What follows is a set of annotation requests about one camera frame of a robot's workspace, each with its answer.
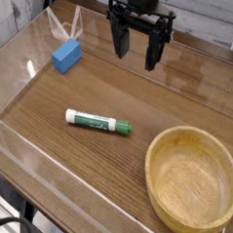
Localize clear acrylic tray wall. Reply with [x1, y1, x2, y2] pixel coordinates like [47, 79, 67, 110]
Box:
[0, 99, 163, 233]

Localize light wooden bowl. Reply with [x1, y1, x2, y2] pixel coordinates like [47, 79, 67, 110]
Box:
[144, 126, 233, 233]

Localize black cable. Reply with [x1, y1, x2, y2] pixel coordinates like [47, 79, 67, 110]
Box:
[0, 214, 34, 233]

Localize black metal table frame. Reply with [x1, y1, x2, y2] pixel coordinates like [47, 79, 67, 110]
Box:
[0, 175, 43, 233]

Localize green and white marker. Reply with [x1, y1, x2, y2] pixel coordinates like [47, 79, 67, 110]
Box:
[64, 108, 132, 136]

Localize blue foam block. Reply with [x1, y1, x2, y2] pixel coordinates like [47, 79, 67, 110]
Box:
[52, 39, 82, 74]

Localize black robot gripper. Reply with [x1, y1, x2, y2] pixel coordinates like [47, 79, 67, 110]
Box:
[107, 0, 175, 71]

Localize clear acrylic corner bracket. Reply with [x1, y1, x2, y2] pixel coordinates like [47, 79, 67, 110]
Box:
[47, 7, 83, 42]

